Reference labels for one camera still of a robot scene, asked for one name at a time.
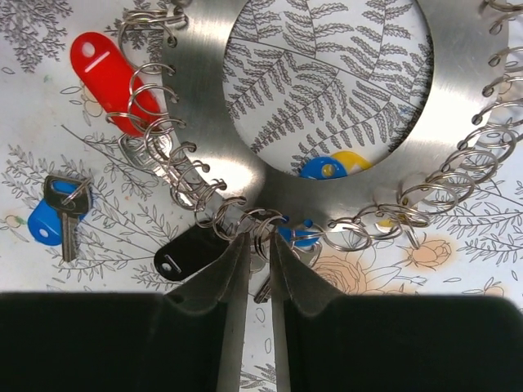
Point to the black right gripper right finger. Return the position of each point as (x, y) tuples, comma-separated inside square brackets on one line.
[(326, 340)]

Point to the blue tag with key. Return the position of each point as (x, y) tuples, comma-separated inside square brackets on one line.
[(54, 221)]

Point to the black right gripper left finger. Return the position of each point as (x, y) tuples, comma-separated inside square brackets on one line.
[(190, 339)]

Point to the red key tag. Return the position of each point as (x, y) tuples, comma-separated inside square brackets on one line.
[(111, 80)]

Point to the black key tag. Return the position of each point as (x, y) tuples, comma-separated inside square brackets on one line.
[(188, 253)]

